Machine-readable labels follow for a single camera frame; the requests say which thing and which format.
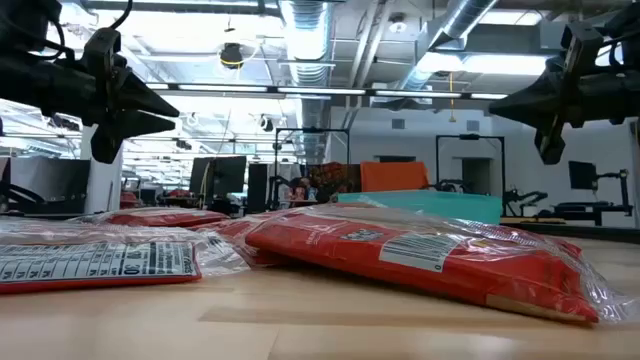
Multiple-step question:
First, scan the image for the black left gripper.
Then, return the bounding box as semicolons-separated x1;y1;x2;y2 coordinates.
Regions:
22;27;180;165

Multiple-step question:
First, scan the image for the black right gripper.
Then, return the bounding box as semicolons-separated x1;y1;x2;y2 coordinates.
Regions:
488;20;627;165

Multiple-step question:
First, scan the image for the red popcorn bag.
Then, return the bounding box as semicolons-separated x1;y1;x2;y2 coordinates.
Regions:
69;206;232;229
0;217;251;295
189;212;311;267
244;202;640;326

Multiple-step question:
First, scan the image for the small black monitor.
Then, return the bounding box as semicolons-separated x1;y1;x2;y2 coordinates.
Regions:
568;159;599;191

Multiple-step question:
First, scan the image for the white pillar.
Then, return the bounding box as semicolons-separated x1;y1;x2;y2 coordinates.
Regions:
82;122;125;215

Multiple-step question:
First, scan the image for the black computer monitor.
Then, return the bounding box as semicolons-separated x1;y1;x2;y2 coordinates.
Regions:
188;155;249;197

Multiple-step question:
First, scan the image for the dark partition screen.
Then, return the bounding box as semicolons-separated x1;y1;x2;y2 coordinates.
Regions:
9;157;92;215

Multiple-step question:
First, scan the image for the black low bench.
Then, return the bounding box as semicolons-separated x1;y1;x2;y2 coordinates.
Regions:
552;201;635;227

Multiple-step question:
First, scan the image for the teal plastic basket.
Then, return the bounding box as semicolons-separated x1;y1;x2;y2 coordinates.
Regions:
336;188;504;226

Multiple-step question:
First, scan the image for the black tall cabinet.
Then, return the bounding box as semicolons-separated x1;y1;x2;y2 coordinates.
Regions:
247;163;270;214

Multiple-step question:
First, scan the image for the orange board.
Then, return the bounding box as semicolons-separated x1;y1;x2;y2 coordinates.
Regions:
359;160;431;194

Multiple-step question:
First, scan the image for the white ceiling sensor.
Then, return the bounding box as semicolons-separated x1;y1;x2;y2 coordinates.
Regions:
388;12;409;35

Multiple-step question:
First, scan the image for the black overhead light bar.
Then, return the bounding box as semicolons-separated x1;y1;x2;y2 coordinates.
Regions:
144;82;511;101

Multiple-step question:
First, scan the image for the colourful snack box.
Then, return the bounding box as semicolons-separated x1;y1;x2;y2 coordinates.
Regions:
288;185;319;202

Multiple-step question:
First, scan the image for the dark red patterned panel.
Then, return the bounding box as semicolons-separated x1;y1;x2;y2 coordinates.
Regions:
309;162;362;201

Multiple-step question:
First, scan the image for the black metal frame stand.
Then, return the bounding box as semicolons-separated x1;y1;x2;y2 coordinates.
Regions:
435;133;506;211
273;127;351;211

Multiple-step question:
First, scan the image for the black left camera cable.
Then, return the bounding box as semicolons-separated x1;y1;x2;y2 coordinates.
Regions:
108;0;134;30

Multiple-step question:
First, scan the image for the black ceiling dome camera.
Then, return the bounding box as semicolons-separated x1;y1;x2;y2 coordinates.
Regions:
218;42;246;71

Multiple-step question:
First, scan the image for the silver smooth ventilation duct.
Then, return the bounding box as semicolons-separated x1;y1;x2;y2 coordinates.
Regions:
399;0;501;94

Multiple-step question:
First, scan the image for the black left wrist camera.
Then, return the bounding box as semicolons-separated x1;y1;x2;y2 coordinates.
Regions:
0;0;65;51

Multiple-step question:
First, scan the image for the silver ribbed ventilation duct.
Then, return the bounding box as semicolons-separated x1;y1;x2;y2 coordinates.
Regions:
282;0;334;166

